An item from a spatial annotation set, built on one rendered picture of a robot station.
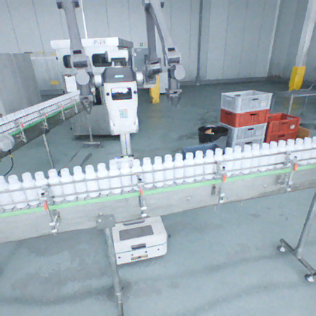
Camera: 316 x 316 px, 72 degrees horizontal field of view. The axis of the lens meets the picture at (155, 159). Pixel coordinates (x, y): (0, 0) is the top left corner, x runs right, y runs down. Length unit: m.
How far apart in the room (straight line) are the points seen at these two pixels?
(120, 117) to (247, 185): 0.98
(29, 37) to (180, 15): 7.72
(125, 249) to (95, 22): 12.08
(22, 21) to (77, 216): 12.68
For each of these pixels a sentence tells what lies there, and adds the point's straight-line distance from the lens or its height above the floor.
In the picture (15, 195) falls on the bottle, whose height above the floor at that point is 1.08.
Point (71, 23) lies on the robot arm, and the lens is 1.29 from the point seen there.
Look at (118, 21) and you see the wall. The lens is 13.19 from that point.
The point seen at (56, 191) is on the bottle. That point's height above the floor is 1.06.
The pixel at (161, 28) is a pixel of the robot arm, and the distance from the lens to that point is 1.30.
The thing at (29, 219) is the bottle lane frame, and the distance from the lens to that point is 1.28.
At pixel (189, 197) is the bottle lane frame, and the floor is 0.91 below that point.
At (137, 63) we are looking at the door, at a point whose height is 1.33.
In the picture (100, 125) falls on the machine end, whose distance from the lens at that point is 4.98.
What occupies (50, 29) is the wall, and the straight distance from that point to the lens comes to 13.28.
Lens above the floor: 1.65
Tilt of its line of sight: 25 degrees down
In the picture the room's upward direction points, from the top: 2 degrees counter-clockwise
